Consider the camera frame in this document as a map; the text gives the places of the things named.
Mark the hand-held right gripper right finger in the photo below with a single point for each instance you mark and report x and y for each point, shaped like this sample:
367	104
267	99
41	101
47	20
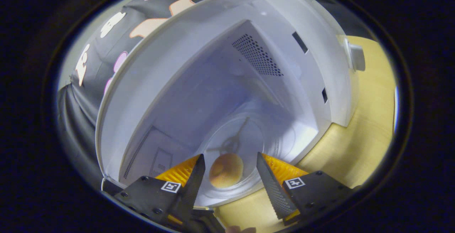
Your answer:
272	187

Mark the white microwave oven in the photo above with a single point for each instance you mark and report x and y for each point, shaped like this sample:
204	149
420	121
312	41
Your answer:
199	84

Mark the round golden bread bun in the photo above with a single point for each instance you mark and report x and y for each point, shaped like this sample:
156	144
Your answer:
226	171

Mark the glass microwave turntable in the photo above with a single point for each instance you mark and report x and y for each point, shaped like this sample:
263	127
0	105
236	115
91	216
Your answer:
277	133

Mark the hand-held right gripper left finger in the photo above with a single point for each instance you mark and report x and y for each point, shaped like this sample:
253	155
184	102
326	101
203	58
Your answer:
193	181

